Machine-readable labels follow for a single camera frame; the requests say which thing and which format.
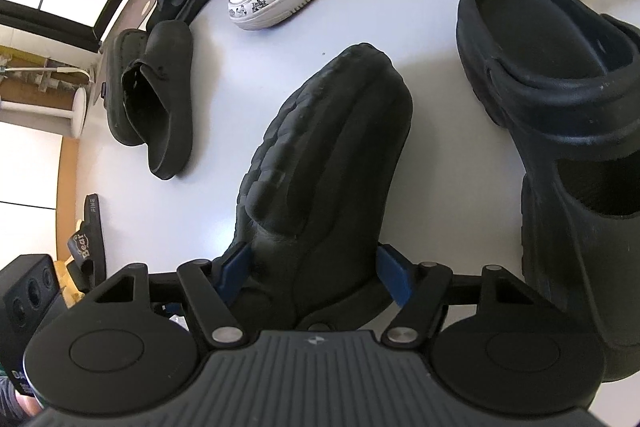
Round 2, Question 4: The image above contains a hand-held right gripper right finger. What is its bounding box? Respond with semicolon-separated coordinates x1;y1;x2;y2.
377;245;561;349

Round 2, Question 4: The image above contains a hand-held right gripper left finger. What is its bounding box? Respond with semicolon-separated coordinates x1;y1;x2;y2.
70;241;252;349

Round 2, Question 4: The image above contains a black chunky strap clog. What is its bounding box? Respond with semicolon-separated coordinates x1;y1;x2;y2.
455;0;640;383
227;42;416;333

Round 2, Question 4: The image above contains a black slip-on mule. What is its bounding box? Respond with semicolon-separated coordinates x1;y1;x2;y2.
102;28;151;145
122;19;195;180

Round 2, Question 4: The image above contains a black slide sandal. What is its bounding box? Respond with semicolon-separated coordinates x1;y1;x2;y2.
65;257;96;293
67;193;108;293

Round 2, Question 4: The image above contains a white side cabinet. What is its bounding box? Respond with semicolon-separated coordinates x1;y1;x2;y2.
0;119;66;208

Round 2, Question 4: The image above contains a white standing fan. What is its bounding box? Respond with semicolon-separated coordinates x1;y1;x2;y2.
0;86;90;138

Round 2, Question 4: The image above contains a white mop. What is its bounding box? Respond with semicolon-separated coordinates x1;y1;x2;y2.
0;63;92;82

